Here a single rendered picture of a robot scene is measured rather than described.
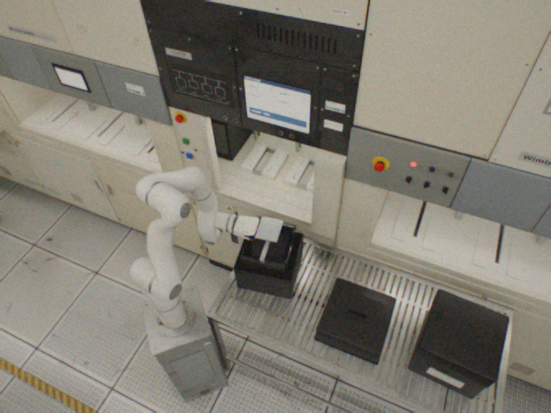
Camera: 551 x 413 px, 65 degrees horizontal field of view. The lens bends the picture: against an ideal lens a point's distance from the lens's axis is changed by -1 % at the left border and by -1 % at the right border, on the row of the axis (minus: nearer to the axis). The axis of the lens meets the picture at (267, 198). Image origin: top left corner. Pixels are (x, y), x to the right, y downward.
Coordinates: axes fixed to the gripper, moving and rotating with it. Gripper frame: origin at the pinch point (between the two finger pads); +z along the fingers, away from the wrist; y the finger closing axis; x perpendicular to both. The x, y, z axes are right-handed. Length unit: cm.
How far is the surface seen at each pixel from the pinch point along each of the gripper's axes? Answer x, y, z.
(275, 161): -19, -61, -13
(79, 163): -42, -52, -144
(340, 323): -23, 24, 39
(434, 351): -7, 34, 74
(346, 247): -32, -22, 35
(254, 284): -26.2, 13.6, -3.9
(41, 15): 64, -47, -118
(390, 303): -22, 10, 59
